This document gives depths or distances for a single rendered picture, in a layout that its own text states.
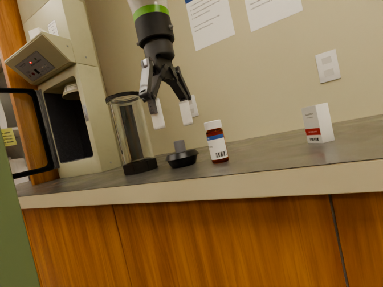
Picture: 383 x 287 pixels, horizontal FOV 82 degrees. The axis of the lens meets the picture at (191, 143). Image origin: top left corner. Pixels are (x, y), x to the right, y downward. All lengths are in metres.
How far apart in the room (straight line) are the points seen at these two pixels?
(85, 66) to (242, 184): 0.91
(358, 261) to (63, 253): 0.74
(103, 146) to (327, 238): 0.88
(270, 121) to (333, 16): 0.45
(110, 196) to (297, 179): 0.38
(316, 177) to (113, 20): 1.47
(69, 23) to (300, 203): 1.08
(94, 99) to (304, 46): 0.91
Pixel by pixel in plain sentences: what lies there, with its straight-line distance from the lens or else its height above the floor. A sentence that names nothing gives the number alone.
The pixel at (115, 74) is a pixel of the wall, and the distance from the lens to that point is 1.54.
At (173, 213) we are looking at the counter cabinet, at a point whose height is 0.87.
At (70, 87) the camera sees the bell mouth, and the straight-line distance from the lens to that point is 1.17.
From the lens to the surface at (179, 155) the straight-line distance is 0.54.
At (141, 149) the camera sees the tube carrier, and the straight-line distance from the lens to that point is 0.63.
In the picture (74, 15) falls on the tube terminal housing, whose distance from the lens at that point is 1.21.
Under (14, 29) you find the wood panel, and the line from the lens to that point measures 1.49.
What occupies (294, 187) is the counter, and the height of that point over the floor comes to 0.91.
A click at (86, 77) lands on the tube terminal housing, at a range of 1.09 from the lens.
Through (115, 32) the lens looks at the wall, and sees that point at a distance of 1.58.
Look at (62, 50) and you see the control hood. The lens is 1.08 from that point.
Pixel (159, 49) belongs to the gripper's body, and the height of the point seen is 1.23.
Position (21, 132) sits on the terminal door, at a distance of 1.25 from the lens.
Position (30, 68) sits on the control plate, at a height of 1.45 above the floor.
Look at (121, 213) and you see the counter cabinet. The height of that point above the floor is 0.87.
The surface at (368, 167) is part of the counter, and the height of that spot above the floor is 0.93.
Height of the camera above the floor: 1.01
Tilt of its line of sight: 2 degrees down
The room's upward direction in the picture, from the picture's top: 12 degrees counter-clockwise
